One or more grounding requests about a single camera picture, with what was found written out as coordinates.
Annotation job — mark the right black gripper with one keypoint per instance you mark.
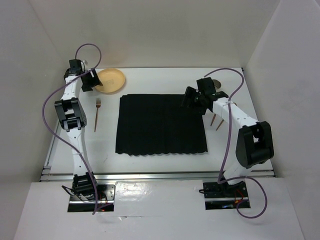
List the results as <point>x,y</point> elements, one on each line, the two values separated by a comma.
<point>191,93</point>

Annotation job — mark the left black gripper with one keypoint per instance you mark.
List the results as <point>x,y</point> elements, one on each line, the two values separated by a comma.
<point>94,81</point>

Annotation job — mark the copper knife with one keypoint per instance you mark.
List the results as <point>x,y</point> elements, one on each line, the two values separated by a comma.
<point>213,119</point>

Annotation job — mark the orange round plate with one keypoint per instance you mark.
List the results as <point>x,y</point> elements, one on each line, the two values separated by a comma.
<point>112,80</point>

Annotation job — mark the copper fork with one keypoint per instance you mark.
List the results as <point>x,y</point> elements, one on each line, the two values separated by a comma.
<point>97,105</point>

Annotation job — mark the copper spoon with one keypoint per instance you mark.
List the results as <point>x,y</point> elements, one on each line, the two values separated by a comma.
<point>219,125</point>

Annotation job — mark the black cloth placemat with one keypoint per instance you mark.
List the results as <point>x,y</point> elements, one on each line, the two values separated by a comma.
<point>156,124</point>

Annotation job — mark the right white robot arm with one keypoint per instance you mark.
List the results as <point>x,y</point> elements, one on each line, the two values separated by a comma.
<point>254,144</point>

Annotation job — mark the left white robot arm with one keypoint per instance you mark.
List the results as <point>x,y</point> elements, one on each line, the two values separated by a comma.
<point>72,119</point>

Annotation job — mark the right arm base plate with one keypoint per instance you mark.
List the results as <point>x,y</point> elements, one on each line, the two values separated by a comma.
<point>224,196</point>

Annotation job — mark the aluminium table frame rail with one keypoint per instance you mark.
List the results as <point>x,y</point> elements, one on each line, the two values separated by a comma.
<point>101,145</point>

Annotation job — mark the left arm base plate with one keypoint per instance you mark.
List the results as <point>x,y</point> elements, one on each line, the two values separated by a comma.
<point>105,200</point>

